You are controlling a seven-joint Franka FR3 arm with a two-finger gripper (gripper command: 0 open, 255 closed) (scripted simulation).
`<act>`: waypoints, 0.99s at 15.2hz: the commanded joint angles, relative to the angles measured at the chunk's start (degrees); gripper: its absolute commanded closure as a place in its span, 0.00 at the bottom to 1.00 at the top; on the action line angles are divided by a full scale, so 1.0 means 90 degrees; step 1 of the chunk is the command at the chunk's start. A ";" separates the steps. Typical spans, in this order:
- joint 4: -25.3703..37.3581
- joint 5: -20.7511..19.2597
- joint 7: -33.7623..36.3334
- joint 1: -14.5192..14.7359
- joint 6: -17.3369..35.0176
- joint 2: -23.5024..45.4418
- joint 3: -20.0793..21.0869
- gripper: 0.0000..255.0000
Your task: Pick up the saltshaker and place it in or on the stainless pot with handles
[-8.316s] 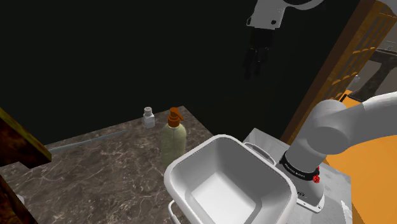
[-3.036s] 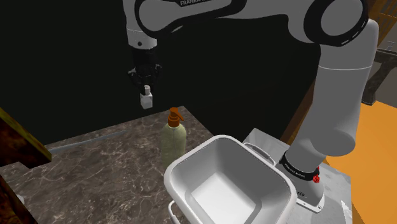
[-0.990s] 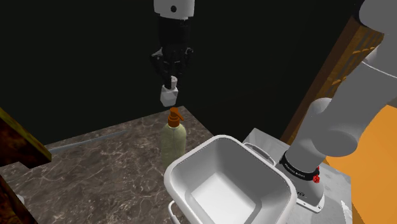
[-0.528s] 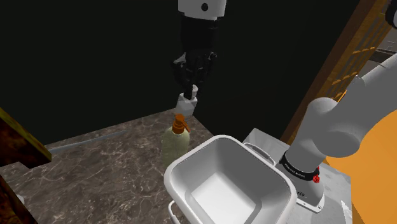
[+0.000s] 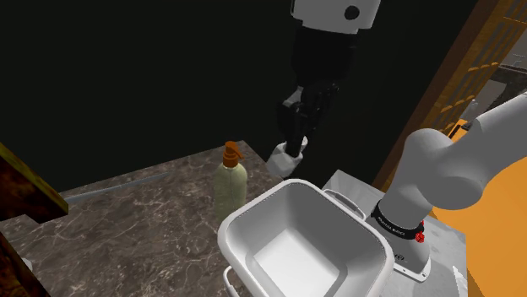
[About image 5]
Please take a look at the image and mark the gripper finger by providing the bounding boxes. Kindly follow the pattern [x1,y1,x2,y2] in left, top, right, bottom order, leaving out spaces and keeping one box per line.
[276,85,310,159]
[307,80,344,141]

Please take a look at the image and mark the white faceted object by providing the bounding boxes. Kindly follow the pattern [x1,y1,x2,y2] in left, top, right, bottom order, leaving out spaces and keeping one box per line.
[264,137,309,179]

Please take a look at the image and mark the green soap bottle orange pump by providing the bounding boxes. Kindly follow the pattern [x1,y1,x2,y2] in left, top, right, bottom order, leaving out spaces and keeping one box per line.
[212,141,249,224]

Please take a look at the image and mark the white plastic tub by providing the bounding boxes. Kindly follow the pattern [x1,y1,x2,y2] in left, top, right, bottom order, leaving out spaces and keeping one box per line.
[217,177,395,297]

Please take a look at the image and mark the brown wooden lattice door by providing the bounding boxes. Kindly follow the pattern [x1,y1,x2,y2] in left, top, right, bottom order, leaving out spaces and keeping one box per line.
[372,0,527,193]

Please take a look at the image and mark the grey robot stand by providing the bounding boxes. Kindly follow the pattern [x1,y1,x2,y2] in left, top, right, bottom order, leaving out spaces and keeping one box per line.
[323,168,469,297]

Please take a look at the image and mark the brown wooden cabinet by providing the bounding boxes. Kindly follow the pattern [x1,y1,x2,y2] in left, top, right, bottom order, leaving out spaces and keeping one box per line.
[0,141,69,297]

